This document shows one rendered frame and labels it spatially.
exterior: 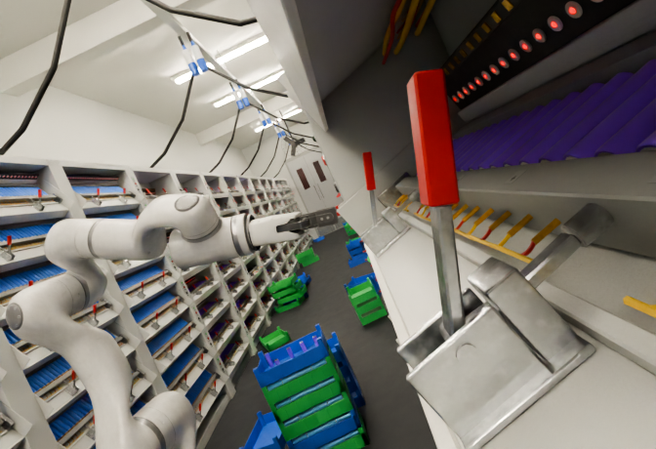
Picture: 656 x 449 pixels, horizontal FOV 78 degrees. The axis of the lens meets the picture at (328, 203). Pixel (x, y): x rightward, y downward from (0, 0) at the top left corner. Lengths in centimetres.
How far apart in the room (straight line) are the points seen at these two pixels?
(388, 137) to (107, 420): 87
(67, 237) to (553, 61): 95
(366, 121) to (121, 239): 59
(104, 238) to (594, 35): 89
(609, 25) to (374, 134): 33
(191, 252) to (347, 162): 41
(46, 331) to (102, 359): 13
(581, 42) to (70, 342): 106
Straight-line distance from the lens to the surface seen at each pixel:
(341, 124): 54
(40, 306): 110
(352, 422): 187
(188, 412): 119
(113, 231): 96
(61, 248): 106
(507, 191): 18
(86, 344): 111
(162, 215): 81
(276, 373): 177
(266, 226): 78
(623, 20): 27
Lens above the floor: 101
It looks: 2 degrees down
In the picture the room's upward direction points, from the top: 24 degrees counter-clockwise
